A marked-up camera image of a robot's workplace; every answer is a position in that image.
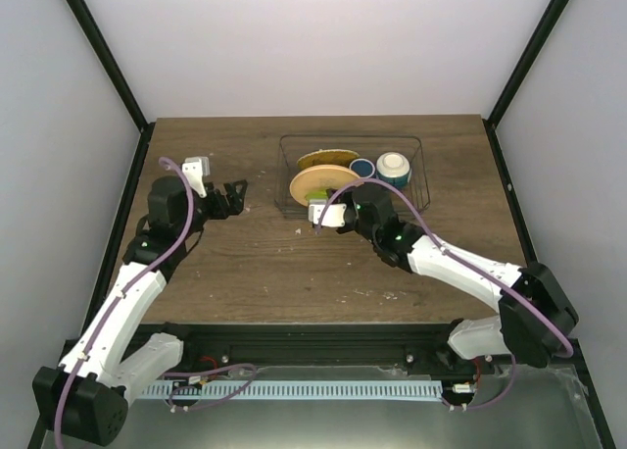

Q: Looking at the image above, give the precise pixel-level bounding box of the small lime green plate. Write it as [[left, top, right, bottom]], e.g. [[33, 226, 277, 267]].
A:
[[305, 189, 329, 202]]

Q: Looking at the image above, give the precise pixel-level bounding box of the plain cream orange plate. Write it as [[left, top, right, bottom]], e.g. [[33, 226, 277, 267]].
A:
[[289, 165, 360, 206]]

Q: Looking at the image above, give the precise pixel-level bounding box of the dark blue enamel mug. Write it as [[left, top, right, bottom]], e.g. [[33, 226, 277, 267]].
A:
[[349, 158, 376, 178]]

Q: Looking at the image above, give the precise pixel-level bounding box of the yellow woven bamboo plate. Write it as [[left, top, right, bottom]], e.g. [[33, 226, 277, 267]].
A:
[[297, 149, 360, 171]]

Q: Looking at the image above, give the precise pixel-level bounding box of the teal and white bowl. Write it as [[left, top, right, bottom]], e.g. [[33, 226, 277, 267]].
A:
[[375, 152, 411, 188]]

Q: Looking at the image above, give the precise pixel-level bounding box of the black wire dish rack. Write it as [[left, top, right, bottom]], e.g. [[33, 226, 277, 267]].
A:
[[274, 131, 430, 220]]

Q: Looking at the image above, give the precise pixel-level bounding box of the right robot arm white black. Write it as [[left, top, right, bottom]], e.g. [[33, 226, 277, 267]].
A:
[[321, 180, 579, 374]]

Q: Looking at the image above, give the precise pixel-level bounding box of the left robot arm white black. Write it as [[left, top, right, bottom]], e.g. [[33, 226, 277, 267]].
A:
[[32, 175, 248, 446]]

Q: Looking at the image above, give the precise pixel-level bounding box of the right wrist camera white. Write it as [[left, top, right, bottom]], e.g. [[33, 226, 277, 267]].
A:
[[308, 199, 347, 228]]

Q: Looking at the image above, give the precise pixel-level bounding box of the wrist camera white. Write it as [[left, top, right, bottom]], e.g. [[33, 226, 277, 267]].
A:
[[308, 199, 347, 228], [182, 156, 211, 198]]

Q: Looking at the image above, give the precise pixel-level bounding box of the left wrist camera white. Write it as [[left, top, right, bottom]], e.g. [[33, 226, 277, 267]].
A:
[[182, 156, 211, 198]]

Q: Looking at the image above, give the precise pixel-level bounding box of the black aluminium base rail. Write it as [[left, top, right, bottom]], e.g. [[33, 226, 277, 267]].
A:
[[161, 324, 471, 379]]

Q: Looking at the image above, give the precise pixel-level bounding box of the light blue slotted cable duct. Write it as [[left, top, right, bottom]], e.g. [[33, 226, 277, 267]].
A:
[[139, 380, 443, 402]]

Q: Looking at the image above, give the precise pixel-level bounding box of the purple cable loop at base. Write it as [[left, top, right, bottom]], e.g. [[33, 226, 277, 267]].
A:
[[164, 363, 259, 414]]

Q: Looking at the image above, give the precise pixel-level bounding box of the left black frame post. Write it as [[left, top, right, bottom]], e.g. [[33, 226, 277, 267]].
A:
[[52, 0, 151, 131]]

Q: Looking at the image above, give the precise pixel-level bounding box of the black frame post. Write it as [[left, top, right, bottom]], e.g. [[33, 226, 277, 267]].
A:
[[492, 0, 584, 122], [52, 0, 151, 131]]

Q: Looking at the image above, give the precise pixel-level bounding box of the right black frame post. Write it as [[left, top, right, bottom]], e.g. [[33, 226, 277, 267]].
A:
[[492, 0, 584, 122]]

